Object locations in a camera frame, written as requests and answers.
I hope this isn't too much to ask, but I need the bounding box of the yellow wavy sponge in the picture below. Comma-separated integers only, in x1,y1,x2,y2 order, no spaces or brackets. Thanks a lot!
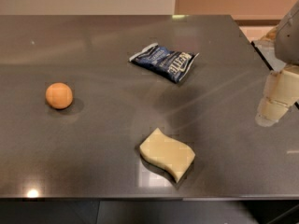
139,128,195,182

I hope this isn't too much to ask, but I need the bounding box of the orange ball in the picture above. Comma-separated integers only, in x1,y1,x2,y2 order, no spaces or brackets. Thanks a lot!
45,83,73,109

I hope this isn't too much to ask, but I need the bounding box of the blue chip bag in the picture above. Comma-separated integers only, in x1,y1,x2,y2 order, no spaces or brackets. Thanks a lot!
129,43,198,84

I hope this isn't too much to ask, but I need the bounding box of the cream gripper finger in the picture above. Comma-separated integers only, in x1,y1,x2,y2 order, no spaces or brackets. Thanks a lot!
255,64,299,127

